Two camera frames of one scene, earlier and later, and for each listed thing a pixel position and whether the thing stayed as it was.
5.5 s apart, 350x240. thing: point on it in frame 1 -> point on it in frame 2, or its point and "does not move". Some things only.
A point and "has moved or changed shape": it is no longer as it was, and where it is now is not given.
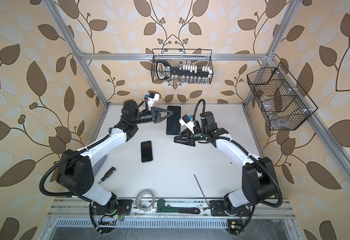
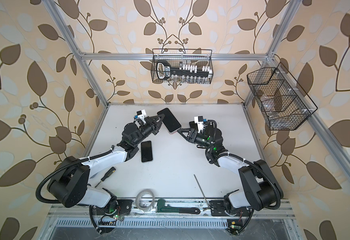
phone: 173,126 has moved or changed shape
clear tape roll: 137,198 does not move
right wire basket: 284,104 does not move
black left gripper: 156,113 -> 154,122
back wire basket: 182,66 does not move
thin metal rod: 202,193 does not move
